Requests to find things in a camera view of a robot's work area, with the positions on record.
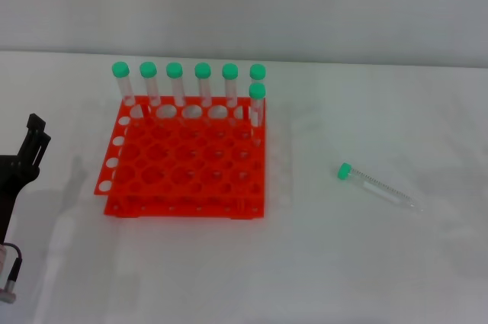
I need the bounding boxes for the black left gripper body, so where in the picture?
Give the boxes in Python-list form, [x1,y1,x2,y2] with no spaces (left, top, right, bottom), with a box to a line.
[0,154,41,245]

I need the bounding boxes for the green capped clear test tube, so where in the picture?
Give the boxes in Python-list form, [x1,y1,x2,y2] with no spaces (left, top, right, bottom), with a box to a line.
[165,62,188,107]
[248,82,267,148]
[194,63,213,108]
[139,61,162,107]
[111,61,136,106]
[249,64,267,98]
[222,63,239,108]
[336,162,425,213]

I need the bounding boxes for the orange plastic test tube rack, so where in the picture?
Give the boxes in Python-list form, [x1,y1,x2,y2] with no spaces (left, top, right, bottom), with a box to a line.
[94,95,267,221]

